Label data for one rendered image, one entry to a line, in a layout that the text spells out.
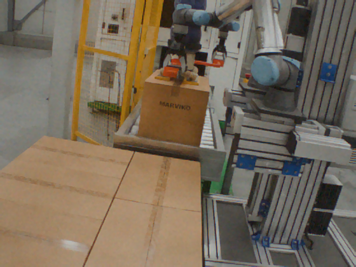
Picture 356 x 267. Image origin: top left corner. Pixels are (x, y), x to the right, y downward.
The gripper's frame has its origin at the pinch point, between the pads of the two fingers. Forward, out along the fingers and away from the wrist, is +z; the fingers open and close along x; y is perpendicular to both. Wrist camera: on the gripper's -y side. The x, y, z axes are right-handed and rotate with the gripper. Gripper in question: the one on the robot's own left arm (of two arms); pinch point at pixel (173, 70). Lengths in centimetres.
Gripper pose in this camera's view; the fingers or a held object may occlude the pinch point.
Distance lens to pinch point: 182.3
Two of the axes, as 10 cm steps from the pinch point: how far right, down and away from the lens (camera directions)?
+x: -9.8, -1.7, 0.3
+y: 0.8, -3.0, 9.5
